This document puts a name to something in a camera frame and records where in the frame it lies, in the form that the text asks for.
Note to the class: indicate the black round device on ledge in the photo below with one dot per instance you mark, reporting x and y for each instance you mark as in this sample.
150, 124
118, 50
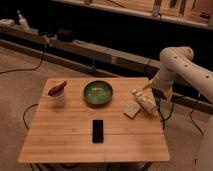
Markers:
65, 35

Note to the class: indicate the white spray bottle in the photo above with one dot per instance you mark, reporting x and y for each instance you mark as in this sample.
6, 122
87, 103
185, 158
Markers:
23, 22

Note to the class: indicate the black phone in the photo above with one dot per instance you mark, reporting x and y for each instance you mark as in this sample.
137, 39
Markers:
98, 133

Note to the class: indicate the green bowl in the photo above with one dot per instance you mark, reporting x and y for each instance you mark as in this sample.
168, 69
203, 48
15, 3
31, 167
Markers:
98, 92

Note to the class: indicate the brown sausage in cup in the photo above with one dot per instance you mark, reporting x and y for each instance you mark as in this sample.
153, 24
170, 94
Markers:
57, 88

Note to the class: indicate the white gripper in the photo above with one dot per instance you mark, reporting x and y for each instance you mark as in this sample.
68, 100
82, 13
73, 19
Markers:
163, 84

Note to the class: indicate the white cup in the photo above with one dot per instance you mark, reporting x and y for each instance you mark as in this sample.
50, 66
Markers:
58, 98

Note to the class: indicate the wooden table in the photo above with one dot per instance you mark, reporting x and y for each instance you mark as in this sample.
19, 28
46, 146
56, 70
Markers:
80, 133

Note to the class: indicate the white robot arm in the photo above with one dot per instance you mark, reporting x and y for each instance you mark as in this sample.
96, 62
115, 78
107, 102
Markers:
178, 61

